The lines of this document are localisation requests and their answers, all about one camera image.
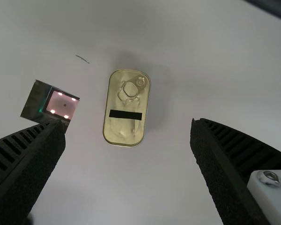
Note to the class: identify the gold rectangular tin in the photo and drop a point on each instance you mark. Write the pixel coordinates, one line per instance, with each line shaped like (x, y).
(126, 126)

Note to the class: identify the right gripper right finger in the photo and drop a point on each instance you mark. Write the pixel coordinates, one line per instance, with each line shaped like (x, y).
(229, 168)

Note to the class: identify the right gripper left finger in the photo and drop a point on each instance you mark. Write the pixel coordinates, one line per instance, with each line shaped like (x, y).
(25, 168)

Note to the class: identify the small square scanner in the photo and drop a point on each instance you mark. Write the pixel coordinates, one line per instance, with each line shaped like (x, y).
(61, 105)

